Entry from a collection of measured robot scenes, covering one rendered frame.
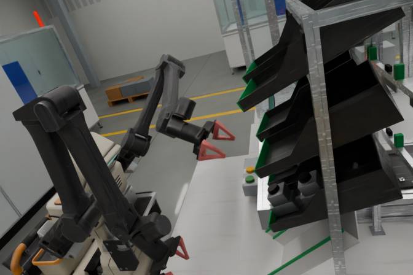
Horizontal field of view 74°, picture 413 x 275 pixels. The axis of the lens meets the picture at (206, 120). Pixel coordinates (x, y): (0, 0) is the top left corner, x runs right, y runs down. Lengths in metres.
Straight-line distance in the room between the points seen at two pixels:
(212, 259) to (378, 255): 0.55
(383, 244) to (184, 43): 8.88
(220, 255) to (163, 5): 8.86
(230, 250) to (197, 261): 0.13
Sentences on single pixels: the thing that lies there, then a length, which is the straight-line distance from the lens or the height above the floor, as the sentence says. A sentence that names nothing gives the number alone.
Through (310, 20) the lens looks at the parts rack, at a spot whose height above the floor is 1.65.
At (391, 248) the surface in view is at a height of 0.86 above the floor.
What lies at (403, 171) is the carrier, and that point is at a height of 0.97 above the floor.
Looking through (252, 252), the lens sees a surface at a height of 0.86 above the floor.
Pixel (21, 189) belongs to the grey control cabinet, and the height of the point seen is 0.36.
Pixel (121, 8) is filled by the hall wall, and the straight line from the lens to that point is 10.11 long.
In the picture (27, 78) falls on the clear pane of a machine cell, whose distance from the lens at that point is 4.86.
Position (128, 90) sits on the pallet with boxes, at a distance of 6.70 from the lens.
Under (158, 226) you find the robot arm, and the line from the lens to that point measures 0.82.
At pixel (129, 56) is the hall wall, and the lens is 10.35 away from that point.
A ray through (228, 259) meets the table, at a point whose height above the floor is 0.86.
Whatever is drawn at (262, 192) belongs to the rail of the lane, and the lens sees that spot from 1.18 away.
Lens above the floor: 1.72
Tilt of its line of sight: 23 degrees down
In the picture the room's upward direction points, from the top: 17 degrees counter-clockwise
